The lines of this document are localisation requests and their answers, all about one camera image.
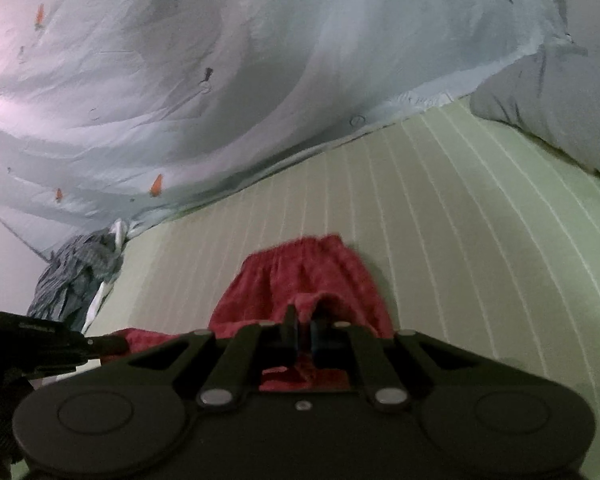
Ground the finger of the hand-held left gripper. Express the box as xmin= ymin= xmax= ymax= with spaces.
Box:
xmin=85 ymin=335 xmax=129 ymax=362

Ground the red checked garment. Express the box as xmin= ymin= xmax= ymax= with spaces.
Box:
xmin=100 ymin=234 xmax=394 ymax=393

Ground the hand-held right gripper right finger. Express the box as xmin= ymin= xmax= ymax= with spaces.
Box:
xmin=309 ymin=316 xmax=462 ymax=414

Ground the grey plaid clothes pile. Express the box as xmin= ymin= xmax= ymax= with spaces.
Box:
xmin=26 ymin=229 xmax=127 ymax=333

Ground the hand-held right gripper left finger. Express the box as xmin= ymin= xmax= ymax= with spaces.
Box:
xmin=130 ymin=304 xmax=301 ymax=409

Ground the white garment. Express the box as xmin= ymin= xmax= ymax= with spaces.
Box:
xmin=81 ymin=219 xmax=143 ymax=333

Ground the grey pillow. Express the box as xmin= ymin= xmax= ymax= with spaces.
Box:
xmin=469 ymin=49 xmax=600 ymax=186

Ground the light blue carrot-print blanket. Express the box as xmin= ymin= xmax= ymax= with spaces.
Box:
xmin=0 ymin=0 xmax=588 ymax=263

